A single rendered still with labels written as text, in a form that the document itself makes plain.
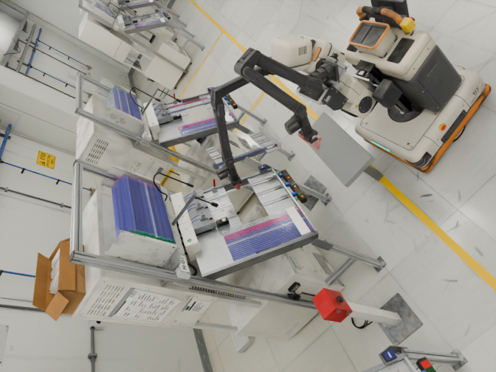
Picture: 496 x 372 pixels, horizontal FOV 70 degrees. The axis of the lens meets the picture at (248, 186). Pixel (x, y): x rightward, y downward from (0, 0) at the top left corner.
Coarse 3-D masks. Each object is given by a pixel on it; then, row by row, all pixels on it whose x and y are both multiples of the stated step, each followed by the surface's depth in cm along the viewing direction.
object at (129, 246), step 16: (80, 176) 198; (144, 176) 228; (80, 192) 188; (304, 192) 288; (80, 208) 178; (80, 224) 169; (80, 240) 162; (128, 240) 176; (144, 240) 180; (320, 240) 206; (128, 256) 183; (144, 256) 186; (160, 256) 191; (176, 256) 188; (336, 272) 239
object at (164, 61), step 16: (80, 0) 546; (96, 0) 585; (96, 16) 536; (112, 16) 569; (128, 16) 606; (144, 16) 614; (160, 16) 603; (80, 32) 549; (96, 32) 551; (112, 32) 568; (128, 32) 567; (176, 32) 659; (112, 48) 572; (128, 48) 580; (160, 48) 597; (176, 48) 629; (128, 64) 596; (144, 64) 632; (160, 64) 613; (176, 64) 622; (160, 80) 629; (176, 80) 639
